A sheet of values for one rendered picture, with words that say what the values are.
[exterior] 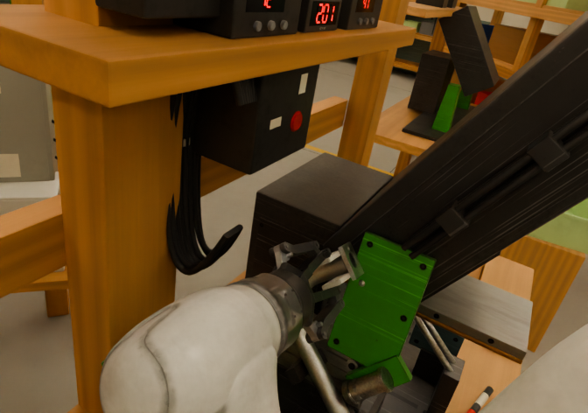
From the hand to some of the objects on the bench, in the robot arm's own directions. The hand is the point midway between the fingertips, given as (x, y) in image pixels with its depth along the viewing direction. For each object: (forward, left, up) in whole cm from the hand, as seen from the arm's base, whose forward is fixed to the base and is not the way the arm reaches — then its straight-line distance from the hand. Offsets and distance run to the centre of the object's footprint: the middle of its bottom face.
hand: (334, 269), depth 69 cm
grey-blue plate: (-22, -21, -32) cm, 44 cm away
